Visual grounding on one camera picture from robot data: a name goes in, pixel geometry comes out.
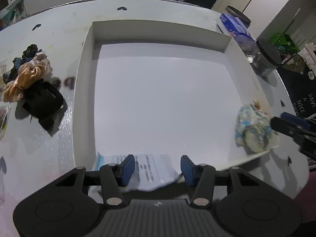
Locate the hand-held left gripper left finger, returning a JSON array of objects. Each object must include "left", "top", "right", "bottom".
[{"left": 53, "top": 154, "right": 136, "bottom": 206}]

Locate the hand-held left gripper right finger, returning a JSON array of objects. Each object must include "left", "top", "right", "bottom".
[{"left": 180, "top": 155, "right": 262, "bottom": 206}]

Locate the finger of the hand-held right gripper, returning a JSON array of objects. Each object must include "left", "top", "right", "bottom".
[
  {"left": 280, "top": 112, "right": 316, "bottom": 129},
  {"left": 270, "top": 117, "right": 309, "bottom": 138}
]

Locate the floral print scrunchie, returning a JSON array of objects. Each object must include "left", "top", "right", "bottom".
[{"left": 234, "top": 99, "right": 279, "bottom": 153}]

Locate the white shallow tray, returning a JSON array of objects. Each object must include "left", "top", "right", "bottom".
[{"left": 73, "top": 20, "right": 280, "bottom": 172}]

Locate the black velvet scrunchie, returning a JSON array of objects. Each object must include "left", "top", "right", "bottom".
[{"left": 22, "top": 78, "right": 65, "bottom": 131}]

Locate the clear bag of brown hair ties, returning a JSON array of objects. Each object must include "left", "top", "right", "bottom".
[{"left": 0, "top": 106, "right": 11, "bottom": 141}]

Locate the dark crochet scrunchie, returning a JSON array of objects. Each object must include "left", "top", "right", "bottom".
[{"left": 4, "top": 44, "right": 41, "bottom": 83}]

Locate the clear packet with paper label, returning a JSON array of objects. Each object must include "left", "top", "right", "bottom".
[{"left": 91, "top": 152, "right": 183, "bottom": 193}]

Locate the black mat with white lettering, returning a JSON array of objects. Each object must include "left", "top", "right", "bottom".
[{"left": 278, "top": 67, "right": 316, "bottom": 121}]

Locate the cluttered white shelf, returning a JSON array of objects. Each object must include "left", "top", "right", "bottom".
[{"left": 299, "top": 42, "right": 316, "bottom": 79}]

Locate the glass jar with black lid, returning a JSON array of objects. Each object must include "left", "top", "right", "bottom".
[{"left": 250, "top": 38, "right": 283, "bottom": 77}]

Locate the green plastic bag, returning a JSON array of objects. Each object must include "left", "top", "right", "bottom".
[{"left": 270, "top": 33, "right": 299, "bottom": 55}]

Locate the blue tissue box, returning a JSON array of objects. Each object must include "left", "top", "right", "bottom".
[{"left": 220, "top": 13, "right": 258, "bottom": 51}]

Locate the round container with black lid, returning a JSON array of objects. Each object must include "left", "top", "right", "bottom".
[{"left": 226, "top": 6, "right": 251, "bottom": 29}]

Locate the cream satin scrunchie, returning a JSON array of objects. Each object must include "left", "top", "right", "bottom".
[{"left": 33, "top": 50, "right": 51, "bottom": 76}]

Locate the gold satin scrunchie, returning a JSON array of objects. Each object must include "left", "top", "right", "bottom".
[{"left": 3, "top": 60, "right": 43, "bottom": 102}]

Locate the colourful clutter by wall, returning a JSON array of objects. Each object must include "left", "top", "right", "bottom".
[{"left": 0, "top": 5, "right": 26, "bottom": 30}]

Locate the window with white frame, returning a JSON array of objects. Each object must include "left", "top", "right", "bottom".
[{"left": 0, "top": 0, "right": 23, "bottom": 13}]

